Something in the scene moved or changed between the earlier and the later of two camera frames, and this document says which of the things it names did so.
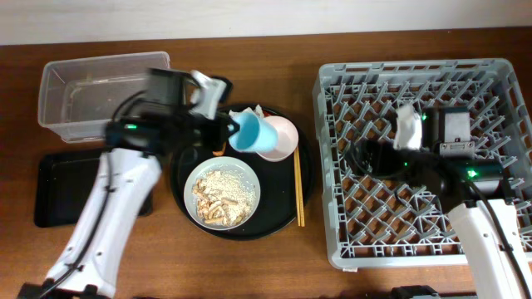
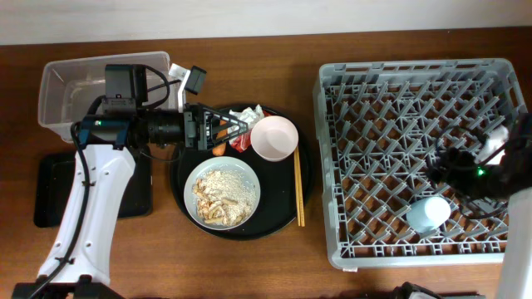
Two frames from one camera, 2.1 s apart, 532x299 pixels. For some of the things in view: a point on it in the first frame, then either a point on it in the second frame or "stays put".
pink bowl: (288, 135) stays put
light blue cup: (254, 135) → (426, 214)
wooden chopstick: (297, 170) stays put
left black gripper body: (201, 130) stays put
